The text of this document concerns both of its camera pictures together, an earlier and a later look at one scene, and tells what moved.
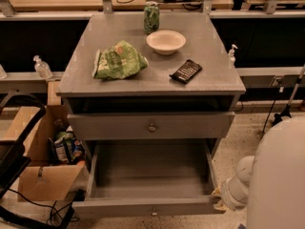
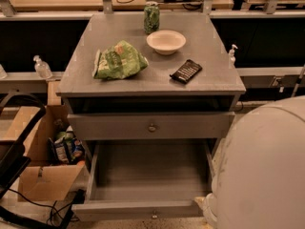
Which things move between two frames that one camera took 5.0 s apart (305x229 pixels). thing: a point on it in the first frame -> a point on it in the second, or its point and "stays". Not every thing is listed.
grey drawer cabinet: [150, 78] stays
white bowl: [166, 42] stays
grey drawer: [136, 177] stays
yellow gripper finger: [216, 192] -> [200, 200]
